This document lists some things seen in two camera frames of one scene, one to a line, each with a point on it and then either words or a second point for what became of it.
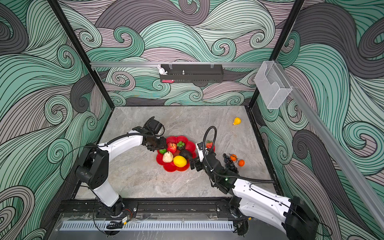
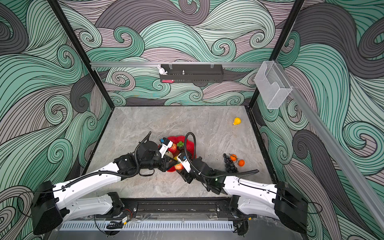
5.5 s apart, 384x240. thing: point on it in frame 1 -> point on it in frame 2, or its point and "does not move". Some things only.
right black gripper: (198, 163) -> (185, 176)
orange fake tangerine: (233, 158) does not move
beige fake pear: (167, 157) does not move
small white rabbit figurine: (161, 70) does not move
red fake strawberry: (209, 144) -> (179, 166)
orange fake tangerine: (241, 163) does not move
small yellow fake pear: (237, 121) does not move
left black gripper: (162, 145) -> (166, 162)
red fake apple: (171, 147) does not move
